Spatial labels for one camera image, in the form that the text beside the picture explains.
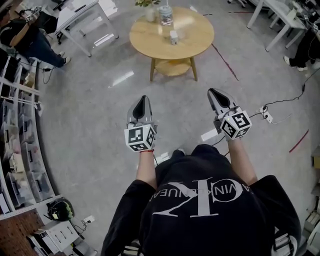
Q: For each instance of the person's right forearm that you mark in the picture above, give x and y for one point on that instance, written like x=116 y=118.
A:
x=241 y=160

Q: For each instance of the round wooden table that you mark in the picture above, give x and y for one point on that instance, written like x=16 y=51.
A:
x=150 y=37

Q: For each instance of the white vase with flowers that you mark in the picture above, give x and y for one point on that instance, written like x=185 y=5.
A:
x=150 y=13

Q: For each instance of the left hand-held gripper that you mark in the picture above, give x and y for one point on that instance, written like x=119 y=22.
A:
x=136 y=136

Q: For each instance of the black and green helmet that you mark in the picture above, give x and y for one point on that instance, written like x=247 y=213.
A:
x=60 y=210

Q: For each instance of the person's black printed t-shirt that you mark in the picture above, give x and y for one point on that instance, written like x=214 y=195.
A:
x=200 y=225

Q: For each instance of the white square-legged table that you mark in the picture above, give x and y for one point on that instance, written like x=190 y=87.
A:
x=282 y=15

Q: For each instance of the person's white shoe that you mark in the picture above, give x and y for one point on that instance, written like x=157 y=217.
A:
x=179 y=150

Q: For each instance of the white drawer cabinet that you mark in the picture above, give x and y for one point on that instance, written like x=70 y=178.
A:
x=57 y=235

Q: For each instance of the person's left forearm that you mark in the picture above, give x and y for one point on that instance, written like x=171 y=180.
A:
x=146 y=167

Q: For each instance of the white power strip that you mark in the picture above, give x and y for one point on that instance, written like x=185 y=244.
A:
x=267 y=116

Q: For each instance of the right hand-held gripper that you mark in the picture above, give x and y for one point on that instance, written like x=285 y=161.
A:
x=236 y=125

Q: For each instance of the white storage shelving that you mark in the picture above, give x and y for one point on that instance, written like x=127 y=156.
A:
x=27 y=150

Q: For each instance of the person's black trousers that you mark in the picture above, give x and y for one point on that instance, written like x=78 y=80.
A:
x=200 y=157

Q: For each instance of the small white patterned cup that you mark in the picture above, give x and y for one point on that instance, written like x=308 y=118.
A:
x=174 y=38

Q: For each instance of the red floor tape strip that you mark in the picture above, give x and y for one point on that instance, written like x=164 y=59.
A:
x=298 y=141

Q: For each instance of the pale blue lidded cup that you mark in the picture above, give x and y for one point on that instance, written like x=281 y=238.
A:
x=166 y=15

